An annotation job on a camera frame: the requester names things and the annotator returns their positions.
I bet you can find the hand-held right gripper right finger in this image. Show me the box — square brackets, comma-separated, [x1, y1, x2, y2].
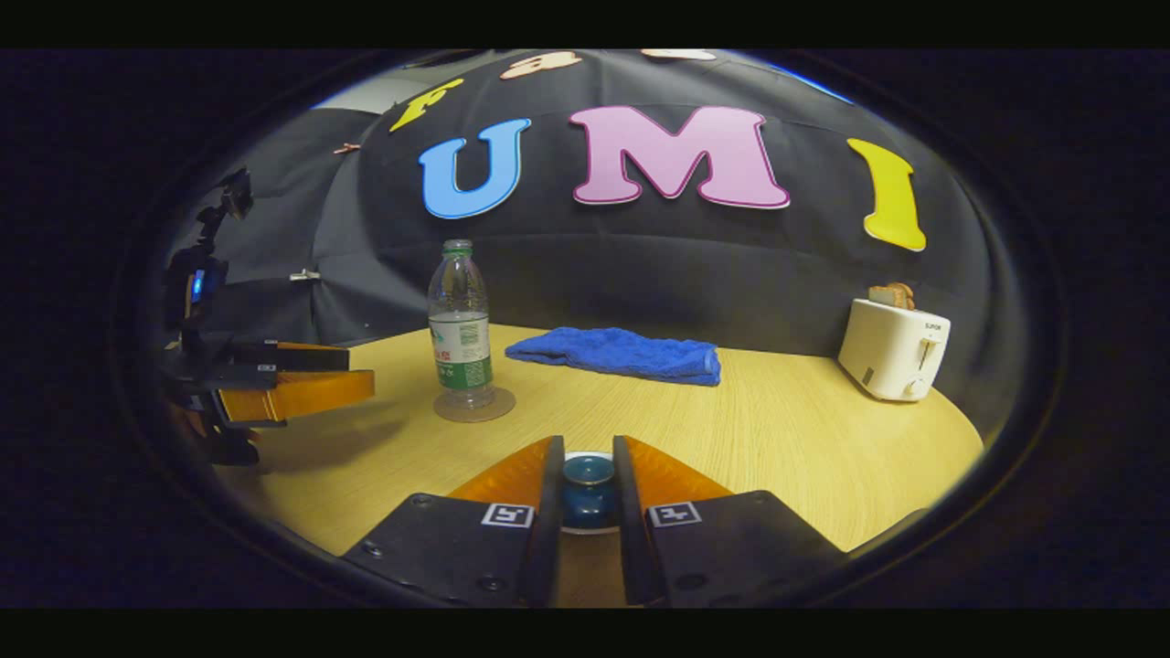
[612, 435, 846, 609]

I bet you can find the black backdrop cloth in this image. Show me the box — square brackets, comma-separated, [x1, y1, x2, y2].
[165, 50, 1021, 441]

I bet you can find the clear plastic water bottle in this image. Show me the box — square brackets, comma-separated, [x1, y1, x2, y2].
[428, 239, 495, 410]

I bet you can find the white toaster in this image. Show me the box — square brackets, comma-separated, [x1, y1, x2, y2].
[838, 298, 952, 403]

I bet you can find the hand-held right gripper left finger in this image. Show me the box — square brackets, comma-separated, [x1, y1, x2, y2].
[343, 435, 566, 609]

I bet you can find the blue towel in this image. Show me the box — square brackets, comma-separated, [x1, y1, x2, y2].
[505, 327, 723, 387]

